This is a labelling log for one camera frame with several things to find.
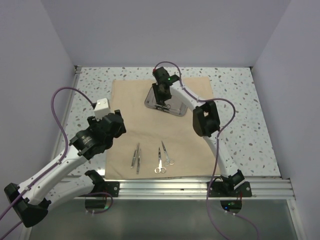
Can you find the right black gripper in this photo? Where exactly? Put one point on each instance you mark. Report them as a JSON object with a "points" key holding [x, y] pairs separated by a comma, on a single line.
{"points": [[159, 98]]}

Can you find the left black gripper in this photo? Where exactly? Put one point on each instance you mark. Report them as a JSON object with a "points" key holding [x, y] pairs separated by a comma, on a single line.
{"points": [[93, 122]]}

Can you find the steel instrument tray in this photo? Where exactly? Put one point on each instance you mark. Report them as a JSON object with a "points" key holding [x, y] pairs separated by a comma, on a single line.
{"points": [[178, 108]]}

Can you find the steel tweezers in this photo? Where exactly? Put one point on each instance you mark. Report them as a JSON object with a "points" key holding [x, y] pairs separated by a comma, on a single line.
{"points": [[135, 154], [138, 162]]}

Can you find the beige cloth wrap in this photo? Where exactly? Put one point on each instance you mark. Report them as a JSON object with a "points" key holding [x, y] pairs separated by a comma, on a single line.
{"points": [[149, 127]]}

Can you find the steel forceps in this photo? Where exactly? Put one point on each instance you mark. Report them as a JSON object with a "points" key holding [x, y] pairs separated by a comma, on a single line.
{"points": [[168, 160]]}

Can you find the steel scissors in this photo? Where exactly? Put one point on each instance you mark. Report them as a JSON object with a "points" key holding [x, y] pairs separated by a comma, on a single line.
{"points": [[160, 168]]}

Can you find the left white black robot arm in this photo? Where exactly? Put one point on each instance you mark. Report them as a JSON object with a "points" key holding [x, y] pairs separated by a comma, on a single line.
{"points": [[33, 198]]}

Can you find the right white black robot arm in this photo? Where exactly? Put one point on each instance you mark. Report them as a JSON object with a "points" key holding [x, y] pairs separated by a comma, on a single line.
{"points": [[205, 122]]}

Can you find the steel clamp in tray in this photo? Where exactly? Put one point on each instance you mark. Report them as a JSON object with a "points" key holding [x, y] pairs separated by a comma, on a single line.
{"points": [[163, 108]]}

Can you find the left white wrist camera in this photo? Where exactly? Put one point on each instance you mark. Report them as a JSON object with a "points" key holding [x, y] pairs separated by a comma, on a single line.
{"points": [[102, 108]]}

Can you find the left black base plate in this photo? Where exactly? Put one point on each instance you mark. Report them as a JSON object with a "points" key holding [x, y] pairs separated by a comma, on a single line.
{"points": [[110, 187]]}

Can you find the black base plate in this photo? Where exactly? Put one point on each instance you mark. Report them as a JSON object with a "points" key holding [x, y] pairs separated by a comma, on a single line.
{"points": [[219, 189], [110, 187]]}

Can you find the aluminium front rail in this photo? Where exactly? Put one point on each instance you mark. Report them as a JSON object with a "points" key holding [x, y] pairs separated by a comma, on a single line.
{"points": [[195, 188]]}

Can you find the aluminium rail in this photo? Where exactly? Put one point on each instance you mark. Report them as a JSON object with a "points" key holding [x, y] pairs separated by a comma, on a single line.
{"points": [[195, 188], [61, 140]]}

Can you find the aluminium left side rail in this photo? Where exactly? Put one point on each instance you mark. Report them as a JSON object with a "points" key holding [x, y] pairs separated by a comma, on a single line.
{"points": [[61, 140]]}

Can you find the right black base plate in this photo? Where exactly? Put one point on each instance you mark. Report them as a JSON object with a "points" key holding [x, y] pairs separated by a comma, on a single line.
{"points": [[219, 189]]}

